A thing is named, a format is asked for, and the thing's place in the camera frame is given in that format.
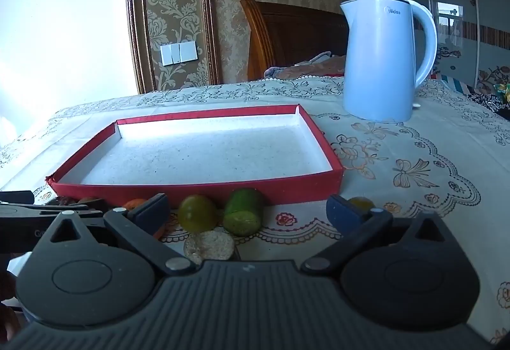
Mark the red cardboard tray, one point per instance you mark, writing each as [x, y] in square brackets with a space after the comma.
[199, 151]

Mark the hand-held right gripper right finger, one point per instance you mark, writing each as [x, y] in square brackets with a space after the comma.
[342, 211]

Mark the gold wooden wall frame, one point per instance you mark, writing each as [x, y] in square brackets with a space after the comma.
[137, 15]

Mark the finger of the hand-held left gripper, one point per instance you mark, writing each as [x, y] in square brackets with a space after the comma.
[40, 210]
[18, 197]

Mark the green tomato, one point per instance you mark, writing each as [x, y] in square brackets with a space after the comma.
[195, 212]
[360, 202]

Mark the wooden chair back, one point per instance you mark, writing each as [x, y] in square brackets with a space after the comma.
[295, 35]

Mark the striped colourful bedding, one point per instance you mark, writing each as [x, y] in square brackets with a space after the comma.
[450, 81]

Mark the green cucumber piece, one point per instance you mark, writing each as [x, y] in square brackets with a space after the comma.
[243, 210]

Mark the white wall light switch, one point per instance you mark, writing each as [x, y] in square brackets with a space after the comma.
[179, 53]

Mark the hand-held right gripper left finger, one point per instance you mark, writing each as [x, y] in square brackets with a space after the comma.
[153, 211]

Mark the large dark eggplant piece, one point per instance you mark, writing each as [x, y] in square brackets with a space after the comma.
[209, 246]

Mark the orange tangerine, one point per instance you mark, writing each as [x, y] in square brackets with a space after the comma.
[134, 204]

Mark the light blue electric kettle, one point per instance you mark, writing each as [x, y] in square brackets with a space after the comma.
[374, 63]

